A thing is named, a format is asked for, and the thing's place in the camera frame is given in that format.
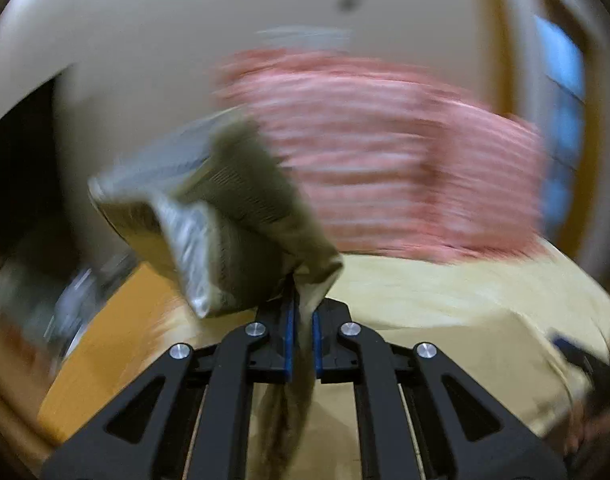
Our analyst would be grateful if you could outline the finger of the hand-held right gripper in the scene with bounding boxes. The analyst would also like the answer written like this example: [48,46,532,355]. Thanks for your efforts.
[550,331,596,377]

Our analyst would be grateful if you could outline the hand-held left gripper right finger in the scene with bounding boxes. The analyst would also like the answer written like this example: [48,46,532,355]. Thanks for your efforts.
[312,299,568,480]

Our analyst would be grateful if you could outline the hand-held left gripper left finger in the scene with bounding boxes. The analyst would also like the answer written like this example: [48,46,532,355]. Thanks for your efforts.
[40,296,302,480]

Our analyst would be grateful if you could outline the olive green pants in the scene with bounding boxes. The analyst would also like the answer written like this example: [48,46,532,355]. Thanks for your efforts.
[87,110,346,480]

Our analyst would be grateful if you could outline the yellow bed sheet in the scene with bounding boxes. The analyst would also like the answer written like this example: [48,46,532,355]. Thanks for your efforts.
[169,252,610,480]

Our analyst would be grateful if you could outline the pink striped blanket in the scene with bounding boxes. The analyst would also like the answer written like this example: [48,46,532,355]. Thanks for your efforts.
[215,49,548,264]

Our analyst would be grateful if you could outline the window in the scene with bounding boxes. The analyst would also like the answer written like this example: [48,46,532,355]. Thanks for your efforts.
[530,12,588,233]

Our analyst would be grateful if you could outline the grey cloth pile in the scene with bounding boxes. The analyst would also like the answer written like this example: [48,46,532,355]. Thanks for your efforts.
[0,252,136,363]

